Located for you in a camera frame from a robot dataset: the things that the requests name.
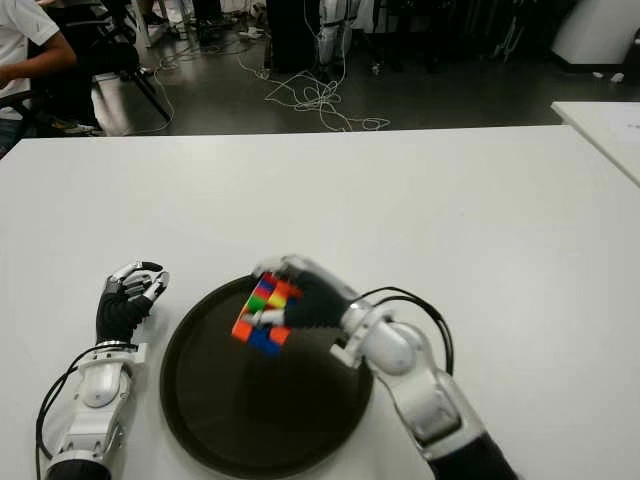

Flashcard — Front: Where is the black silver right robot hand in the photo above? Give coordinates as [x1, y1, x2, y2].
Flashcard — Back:
[249, 254, 359, 334]

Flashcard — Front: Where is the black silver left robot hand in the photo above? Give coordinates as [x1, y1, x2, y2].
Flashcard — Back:
[95, 259, 172, 346]

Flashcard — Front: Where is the multicoloured Rubik's cube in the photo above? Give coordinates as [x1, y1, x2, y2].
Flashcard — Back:
[230, 272, 305, 357]

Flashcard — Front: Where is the dark brown round plate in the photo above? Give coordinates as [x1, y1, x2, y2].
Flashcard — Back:
[159, 273, 375, 474]

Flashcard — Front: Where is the black office chair with armrest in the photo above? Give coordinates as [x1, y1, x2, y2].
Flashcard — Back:
[0, 89, 41, 139]

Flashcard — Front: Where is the black chair with splayed legs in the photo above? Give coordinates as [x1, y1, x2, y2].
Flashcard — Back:
[29, 0, 174, 136]

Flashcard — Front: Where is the black cabinet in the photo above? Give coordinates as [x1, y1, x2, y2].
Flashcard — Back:
[267, 0, 321, 71]

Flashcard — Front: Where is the seated person in white shirt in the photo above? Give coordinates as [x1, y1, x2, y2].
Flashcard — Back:
[0, 0, 79, 154]

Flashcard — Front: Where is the white side table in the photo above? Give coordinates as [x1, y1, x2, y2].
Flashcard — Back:
[550, 99, 640, 186]

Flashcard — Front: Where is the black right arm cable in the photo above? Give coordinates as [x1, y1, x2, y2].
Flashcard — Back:
[357, 285, 455, 376]

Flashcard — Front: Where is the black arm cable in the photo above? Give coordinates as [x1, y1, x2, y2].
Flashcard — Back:
[357, 285, 455, 376]
[34, 349, 96, 474]

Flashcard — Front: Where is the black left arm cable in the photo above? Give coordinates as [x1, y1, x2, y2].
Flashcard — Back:
[34, 349, 96, 474]

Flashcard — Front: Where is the tangled white floor cable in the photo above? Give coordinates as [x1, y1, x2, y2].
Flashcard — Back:
[237, 0, 394, 132]

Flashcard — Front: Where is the white curved pedestal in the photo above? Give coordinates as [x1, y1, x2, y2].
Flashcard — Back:
[549, 0, 640, 65]

